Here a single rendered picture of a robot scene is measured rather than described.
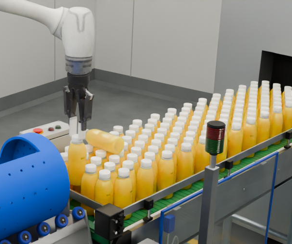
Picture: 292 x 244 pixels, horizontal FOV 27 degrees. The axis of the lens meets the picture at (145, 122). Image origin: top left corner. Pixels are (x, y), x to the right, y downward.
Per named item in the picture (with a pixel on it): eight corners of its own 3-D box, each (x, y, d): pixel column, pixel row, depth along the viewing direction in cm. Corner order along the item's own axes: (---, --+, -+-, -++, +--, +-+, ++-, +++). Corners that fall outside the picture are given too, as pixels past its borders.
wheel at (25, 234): (13, 234, 184) (17, 232, 183) (25, 229, 187) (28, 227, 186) (20, 248, 184) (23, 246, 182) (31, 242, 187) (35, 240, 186)
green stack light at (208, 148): (200, 150, 206) (201, 136, 204) (211, 145, 211) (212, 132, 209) (216, 156, 202) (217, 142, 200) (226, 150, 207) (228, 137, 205)
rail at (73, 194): (37, 181, 225) (37, 174, 224) (38, 180, 226) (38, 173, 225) (115, 219, 201) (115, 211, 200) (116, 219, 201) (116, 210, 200)
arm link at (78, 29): (97, 58, 197) (92, 49, 209) (98, 10, 192) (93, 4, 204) (63, 58, 195) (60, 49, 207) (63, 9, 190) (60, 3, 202)
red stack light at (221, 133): (201, 136, 204) (202, 125, 203) (212, 132, 209) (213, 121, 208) (217, 142, 200) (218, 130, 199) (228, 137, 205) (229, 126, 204)
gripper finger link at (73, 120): (70, 118, 208) (69, 117, 209) (70, 137, 211) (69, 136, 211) (77, 116, 211) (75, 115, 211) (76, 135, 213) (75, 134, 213)
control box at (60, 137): (19, 156, 234) (19, 130, 231) (58, 143, 248) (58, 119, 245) (36, 163, 228) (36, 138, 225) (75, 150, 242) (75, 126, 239)
